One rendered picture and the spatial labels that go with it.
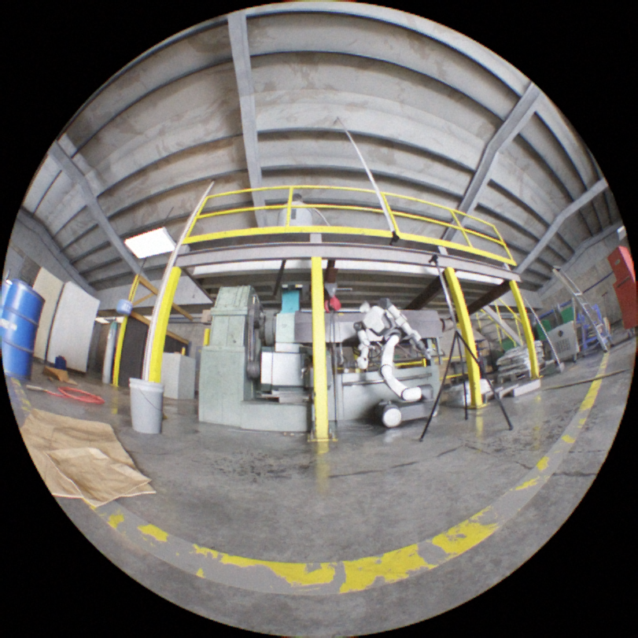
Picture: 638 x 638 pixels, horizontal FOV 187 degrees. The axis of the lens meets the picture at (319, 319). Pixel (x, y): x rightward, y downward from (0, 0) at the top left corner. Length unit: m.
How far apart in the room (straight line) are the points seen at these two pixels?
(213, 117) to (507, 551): 6.23
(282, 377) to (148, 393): 1.21
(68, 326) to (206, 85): 6.22
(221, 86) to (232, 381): 5.71
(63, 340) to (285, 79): 7.48
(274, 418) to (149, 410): 1.12
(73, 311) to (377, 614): 6.31
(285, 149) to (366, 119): 2.07
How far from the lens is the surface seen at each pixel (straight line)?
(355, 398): 2.57
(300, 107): 5.25
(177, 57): 5.87
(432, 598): 0.49
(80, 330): 6.30
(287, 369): 1.93
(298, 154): 5.39
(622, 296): 4.24
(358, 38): 5.26
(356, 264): 2.64
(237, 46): 4.74
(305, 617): 0.46
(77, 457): 1.09
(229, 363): 2.19
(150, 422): 1.62
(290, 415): 1.94
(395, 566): 0.54
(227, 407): 2.19
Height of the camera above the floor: 0.43
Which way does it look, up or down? 20 degrees up
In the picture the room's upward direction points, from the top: 2 degrees counter-clockwise
